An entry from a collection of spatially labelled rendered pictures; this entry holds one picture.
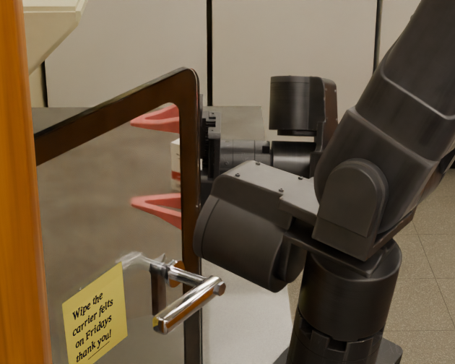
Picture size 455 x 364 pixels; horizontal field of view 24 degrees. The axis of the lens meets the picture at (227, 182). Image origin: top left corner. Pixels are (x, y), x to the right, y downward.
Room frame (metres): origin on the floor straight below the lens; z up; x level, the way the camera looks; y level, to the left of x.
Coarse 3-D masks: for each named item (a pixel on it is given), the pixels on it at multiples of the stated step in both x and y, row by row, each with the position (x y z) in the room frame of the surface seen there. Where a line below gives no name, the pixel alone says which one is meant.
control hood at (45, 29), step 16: (32, 0) 0.64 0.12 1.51; (48, 0) 0.64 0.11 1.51; (64, 0) 0.64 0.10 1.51; (80, 0) 0.65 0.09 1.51; (32, 16) 0.62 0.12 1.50; (48, 16) 0.62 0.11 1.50; (64, 16) 0.62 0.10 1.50; (80, 16) 0.62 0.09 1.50; (32, 32) 0.62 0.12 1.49; (48, 32) 0.62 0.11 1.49; (64, 32) 0.62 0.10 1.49; (32, 48) 0.62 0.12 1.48; (48, 48) 0.62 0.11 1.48; (32, 64) 0.62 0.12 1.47
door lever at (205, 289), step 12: (180, 264) 0.85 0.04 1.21; (168, 276) 0.83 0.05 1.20; (180, 276) 0.83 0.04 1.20; (192, 276) 0.83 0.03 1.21; (192, 288) 0.80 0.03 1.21; (204, 288) 0.80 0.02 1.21; (216, 288) 0.81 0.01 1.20; (180, 300) 0.78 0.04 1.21; (192, 300) 0.78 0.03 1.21; (204, 300) 0.80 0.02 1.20; (168, 312) 0.76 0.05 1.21; (180, 312) 0.77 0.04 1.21; (192, 312) 0.78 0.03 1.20; (156, 324) 0.75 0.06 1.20; (168, 324) 0.75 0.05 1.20
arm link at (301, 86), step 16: (272, 80) 1.08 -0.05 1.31; (288, 80) 1.06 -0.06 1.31; (304, 80) 1.06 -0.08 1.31; (320, 80) 1.06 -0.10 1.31; (272, 96) 1.07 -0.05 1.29; (288, 96) 1.05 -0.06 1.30; (304, 96) 1.05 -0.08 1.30; (320, 96) 1.05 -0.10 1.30; (336, 96) 1.07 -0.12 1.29; (272, 112) 1.06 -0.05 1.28; (288, 112) 1.05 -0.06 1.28; (304, 112) 1.05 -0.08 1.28; (320, 112) 1.04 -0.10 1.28; (336, 112) 1.06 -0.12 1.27; (272, 128) 1.05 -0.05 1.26; (288, 128) 1.04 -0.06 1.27; (304, 128) 1.04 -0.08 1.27; (320, 128) 1.03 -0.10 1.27; (336, 128) 1.06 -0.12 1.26; (320, 144) 1.02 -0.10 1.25
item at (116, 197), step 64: (64, 128) 0.73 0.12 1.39; (128, 128) 0.80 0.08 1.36; (192, 128) 0.87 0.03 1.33; (64, 192) 0.73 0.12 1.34; (128, 192) 0.79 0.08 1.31; (192, 192) 0.87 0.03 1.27; (64, 256) 0.72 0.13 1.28; (128, 256) 0.79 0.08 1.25; (192, 256) 0.87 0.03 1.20; (128, 320) 0.79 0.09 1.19; (192, 320) 0.87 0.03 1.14
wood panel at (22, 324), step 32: (0, 0) 0.54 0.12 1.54; (0, 32) 0.54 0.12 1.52; (0, 64) 0.54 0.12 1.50; (0, 96) 0.54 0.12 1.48; (0, 128) 0.54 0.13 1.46; (32, 128) 0.57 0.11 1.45; (0, 160) 0.54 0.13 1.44; (32, 160) 0.56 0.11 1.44; (0, 192) 0.54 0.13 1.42; (32, 192) 0.55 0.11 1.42; (0, 224) 0.54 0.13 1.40; (32, 224) 0.54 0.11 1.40; (0, 256) 0.54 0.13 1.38; (32, 256) 0.54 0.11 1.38; (0, 288) 0.54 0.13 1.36; (32, 288) 0.54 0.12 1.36; (0, 320) 0.54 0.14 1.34; (32, 320) 0.54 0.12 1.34; (0, 352) 0.54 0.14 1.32; (32, 352) 0.54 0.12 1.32
